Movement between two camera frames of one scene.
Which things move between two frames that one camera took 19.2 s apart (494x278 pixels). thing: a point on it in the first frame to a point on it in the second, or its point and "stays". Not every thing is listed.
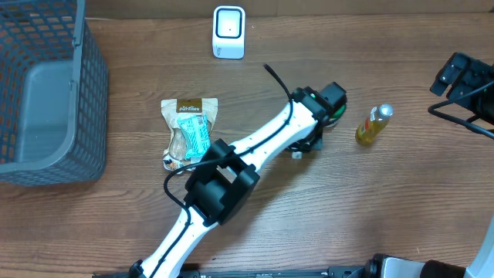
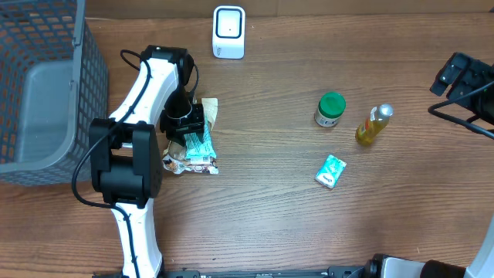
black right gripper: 451,76 stays
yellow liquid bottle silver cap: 374,124 stays
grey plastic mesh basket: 54,94 stays
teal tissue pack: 297,154 to 330,171
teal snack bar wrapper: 196,133 stays
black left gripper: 299,148 to 174,130
